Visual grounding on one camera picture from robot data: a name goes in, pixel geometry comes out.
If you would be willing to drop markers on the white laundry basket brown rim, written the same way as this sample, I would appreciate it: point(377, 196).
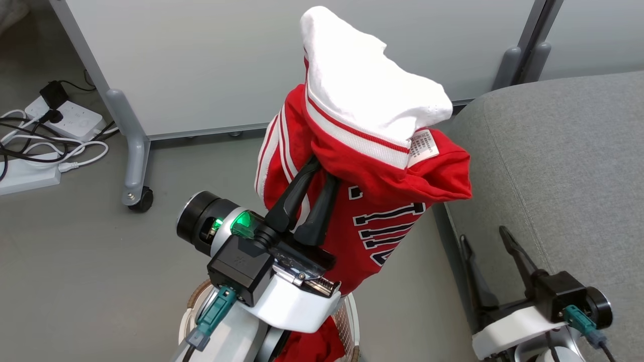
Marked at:
point(351, 322)

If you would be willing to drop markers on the wide white partition panel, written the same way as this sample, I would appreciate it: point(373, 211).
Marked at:
point(276, 60)

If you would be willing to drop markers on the black caster wheel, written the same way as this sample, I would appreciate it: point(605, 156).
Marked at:
point(143, 200)

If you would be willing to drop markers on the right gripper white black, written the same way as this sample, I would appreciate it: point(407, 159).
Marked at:
point(508, 332)

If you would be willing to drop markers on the short grey partition foot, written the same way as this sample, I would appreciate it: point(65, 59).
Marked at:
point(537, 60)
point(508, 68)

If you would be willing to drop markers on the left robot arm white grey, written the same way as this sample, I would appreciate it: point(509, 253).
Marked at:
point(236, 337)

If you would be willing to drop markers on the red jersey with number print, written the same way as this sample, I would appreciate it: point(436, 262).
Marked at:
point(312, 347)

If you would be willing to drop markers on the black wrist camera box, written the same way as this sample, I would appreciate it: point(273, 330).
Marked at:
point(561, 296)
point(241, 266)

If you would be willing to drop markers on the black plug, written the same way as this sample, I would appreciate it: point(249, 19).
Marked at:
point(51, 116)

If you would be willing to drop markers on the black power adapter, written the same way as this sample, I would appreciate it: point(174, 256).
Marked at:
point(54, 94)

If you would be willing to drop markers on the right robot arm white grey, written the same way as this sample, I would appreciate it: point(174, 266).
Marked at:
point(563, 347)

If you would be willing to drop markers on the white power strip with buttons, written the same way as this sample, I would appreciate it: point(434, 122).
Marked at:
point(75, 120)

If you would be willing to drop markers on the red garment with white lining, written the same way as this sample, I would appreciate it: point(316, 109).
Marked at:
point(382, 211)

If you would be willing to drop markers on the plain white power strip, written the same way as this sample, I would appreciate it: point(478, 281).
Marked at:
point(25, 176)

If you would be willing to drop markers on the grey partition leg with caster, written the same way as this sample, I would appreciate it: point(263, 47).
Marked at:
point(133, 151)

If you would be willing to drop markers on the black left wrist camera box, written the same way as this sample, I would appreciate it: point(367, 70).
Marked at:
point(241, 266)

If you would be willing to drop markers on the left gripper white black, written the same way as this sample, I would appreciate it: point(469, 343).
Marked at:
point(302, 306)

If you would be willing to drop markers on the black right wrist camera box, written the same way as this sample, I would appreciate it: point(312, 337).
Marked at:
point(561, 296)

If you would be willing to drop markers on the narrow white partition panel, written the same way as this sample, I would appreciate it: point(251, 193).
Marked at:
point(598, 35)

